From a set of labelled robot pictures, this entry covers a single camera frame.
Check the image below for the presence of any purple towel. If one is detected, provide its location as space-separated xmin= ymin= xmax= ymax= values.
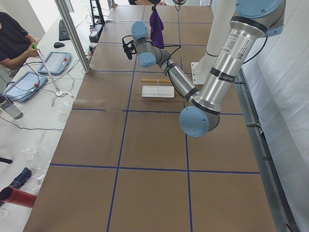
xmin=150 ymin=9 xmax=164 ymax=49

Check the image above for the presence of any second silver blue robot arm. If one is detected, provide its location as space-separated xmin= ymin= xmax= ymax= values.
xmin=150 ymin=0 xmax=186 ymax=12

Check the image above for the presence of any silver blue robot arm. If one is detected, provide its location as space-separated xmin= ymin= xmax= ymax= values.
xmin=131 ymin=0 xmax=286 ymax=137

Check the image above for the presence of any white rack base tray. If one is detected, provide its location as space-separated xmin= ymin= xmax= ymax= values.
xmin=141 ymin=86 xmax=175 ymax=98

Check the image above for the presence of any left wooden rack rod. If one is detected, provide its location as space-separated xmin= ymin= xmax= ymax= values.
xmin=140 ymin=78 xmax=171 ymax=83

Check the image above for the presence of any pink stick with green tip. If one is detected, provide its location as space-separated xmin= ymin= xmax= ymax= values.
xmin=32 ymin=43 xmax=64 ymax=97

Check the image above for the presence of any far blue teach pendant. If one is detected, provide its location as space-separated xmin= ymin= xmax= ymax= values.
xmin=41 ymin=51 xmax=71 ymax=76

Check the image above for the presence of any blue teach pendant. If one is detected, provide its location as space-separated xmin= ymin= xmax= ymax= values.
xmin=3 ymin=71 xmax=47 ymax=102
xmin=41 ymin=51 xmax=71 ymax=76

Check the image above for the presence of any black computer mouse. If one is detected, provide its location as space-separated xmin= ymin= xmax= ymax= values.
xmin=54 ymin=42 xmax=65 ymax=48

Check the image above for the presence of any black keyboard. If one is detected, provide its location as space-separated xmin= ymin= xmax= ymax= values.
xmin=58 ymin=19 xmax=70 ymax=41

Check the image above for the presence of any clear plastic wrap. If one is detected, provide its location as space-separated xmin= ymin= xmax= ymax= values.
xmin=22 ymin=143 xmax=50 ymax=195

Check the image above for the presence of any white curtain sheet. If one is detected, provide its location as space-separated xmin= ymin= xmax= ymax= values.
xmin=239 ymin=0 xmax=309 ymax=194

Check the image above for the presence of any near blue teach pendant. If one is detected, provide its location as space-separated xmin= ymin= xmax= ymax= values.
xmin=3 ymin=71 xmax=47 ymax=102

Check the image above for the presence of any dark blue cloth bundle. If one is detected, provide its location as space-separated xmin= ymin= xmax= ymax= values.
xmin=9 ymin=167 xmax=32 ymax=189

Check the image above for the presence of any person in black shirt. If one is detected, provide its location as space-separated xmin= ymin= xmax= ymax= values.
xmin=0 ymin=12 xmax=38 ymax=78

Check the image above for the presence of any red cylinder tube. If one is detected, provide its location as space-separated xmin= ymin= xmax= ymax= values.
xmin=0 ymin=187 xmax=37 ymax=208

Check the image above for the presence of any black camera cable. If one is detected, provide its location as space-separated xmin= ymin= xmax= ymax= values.
xmin=161 ymin=44 xmax=182 ymax=63

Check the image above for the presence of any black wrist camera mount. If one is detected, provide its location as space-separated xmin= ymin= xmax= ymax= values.
xmin=122 ymin=35 xmax=136 ymax=60

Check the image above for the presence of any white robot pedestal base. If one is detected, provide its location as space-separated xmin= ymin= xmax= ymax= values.
xmin=191 ymin=0 xmax=235 ymax=85

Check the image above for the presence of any aluminium frame post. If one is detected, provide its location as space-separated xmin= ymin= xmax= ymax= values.
xmin=55 ymin=0 xmax=91 ymax=73

